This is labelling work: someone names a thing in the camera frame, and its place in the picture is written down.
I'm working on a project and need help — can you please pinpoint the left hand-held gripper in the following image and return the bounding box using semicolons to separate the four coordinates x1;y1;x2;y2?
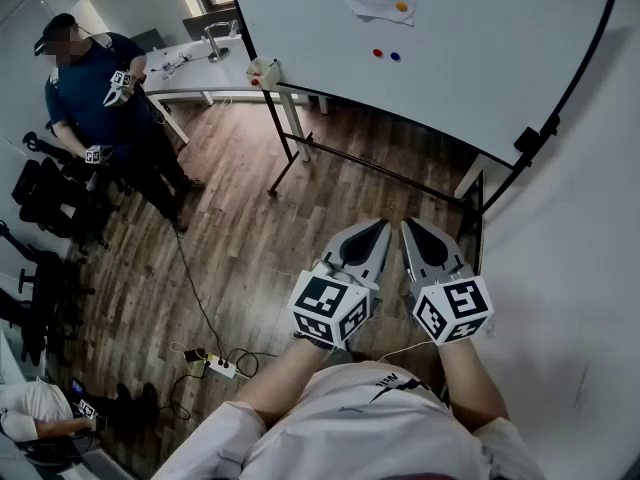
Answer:
287;218;393;352

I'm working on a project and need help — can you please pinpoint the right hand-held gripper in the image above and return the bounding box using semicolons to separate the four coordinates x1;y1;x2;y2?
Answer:
400;216;496;348

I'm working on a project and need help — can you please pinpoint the white whiteboard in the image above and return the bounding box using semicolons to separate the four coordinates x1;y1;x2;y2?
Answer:
222;0;622;169

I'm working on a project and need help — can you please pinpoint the person's left forearm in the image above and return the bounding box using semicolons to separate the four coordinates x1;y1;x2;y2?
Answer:
233;336;346;430

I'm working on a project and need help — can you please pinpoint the person's right forearm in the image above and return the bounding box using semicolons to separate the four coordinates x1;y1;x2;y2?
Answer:
436;338;512;432

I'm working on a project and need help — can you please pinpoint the black whiteboard stand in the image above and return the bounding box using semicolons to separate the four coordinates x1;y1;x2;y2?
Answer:
259;87;561;243

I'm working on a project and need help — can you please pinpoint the white table leg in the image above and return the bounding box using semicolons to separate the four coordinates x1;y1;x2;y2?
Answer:
453;152;487;200

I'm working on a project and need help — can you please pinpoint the person's white shirt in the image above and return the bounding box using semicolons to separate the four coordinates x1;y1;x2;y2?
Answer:
149;359;547;480

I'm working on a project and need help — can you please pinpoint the white power strip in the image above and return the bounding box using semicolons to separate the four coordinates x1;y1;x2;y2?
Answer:
205;354;239;380

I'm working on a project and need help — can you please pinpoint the white marker holder box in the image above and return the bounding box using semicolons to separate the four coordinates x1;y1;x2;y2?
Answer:
245;56;283;91

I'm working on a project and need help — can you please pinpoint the white table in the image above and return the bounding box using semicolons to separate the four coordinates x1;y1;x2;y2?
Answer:
141;35;332;164

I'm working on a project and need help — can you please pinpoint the silver desk lamp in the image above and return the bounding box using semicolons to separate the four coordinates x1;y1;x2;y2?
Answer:
203;19;241;64

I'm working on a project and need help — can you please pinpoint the dark office chair back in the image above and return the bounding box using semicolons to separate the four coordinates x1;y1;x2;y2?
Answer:
128;27;168;53

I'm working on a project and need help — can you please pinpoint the black office chair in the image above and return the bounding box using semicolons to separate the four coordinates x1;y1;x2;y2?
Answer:
10;131;112;255
0;220;97;369

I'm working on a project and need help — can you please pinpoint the thin white gripper cable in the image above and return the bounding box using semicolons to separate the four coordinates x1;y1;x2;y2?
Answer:
375;338;437;365

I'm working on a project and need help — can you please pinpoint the looped black floor cable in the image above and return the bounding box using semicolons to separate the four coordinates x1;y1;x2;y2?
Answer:
158;347;279;422

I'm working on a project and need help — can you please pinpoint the long black floor cable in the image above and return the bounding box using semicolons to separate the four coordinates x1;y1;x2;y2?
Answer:
171;221;227;360

